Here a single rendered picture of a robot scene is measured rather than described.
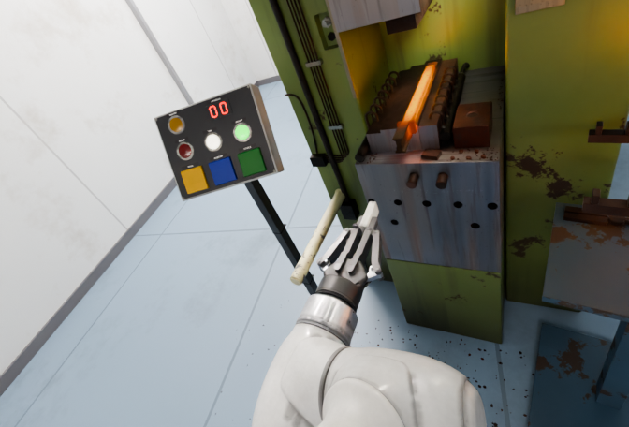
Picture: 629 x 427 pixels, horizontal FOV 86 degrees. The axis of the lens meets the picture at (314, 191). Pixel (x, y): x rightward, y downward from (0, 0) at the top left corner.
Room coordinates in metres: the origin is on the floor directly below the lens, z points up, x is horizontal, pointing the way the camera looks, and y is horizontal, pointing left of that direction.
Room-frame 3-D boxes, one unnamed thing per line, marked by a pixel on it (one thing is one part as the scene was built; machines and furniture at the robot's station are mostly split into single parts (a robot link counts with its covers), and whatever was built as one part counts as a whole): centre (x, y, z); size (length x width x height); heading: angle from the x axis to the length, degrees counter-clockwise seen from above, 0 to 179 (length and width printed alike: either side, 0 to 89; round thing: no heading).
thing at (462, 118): (0.72, -0.46, 0.95); 0.12 x 0.09 x 0.07; 141
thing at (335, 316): (0.32, 0.06, 1.00); 0.09 x 0.06 x 0.09; 51
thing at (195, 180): (0.98, 0.33, 1.01); 0.07 x 0.05 x 0.07; 76
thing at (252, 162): (0.93, 0.14, 1.01); 0.07 x 0.05 x 0.07; 76
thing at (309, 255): (0.94, 0.04, 0.62); 0.44 x 0.05 x 0.05; 141
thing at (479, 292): (0.93, -0.46, 0.23); 0.56 x 0.38 x 0.47; 141
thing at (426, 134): (0.95, -0.41, 0.96); 0.42 x 0.20 x 0.09; 141
